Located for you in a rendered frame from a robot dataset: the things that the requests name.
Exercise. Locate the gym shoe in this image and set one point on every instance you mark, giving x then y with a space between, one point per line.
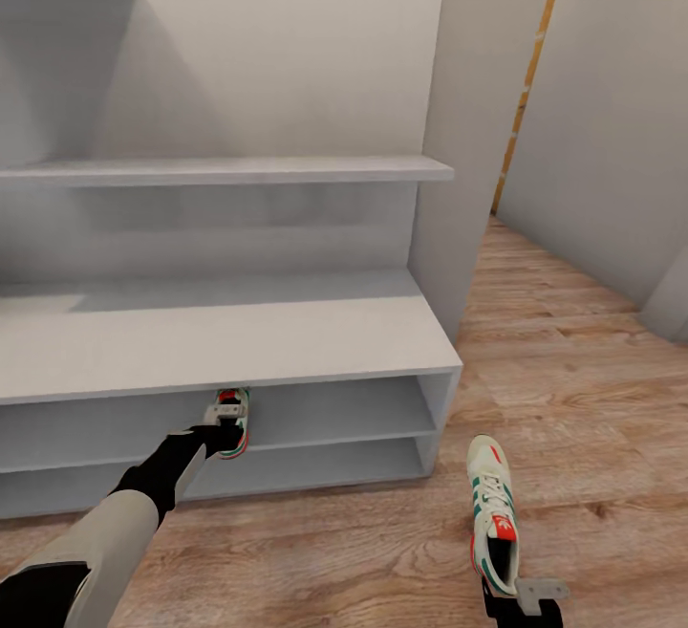
495 539
235 396

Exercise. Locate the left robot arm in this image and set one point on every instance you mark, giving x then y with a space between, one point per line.
78 580

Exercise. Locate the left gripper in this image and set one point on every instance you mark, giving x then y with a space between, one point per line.
226 437

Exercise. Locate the door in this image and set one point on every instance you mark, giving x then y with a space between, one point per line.
543 28

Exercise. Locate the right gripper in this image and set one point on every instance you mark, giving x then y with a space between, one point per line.
509 614

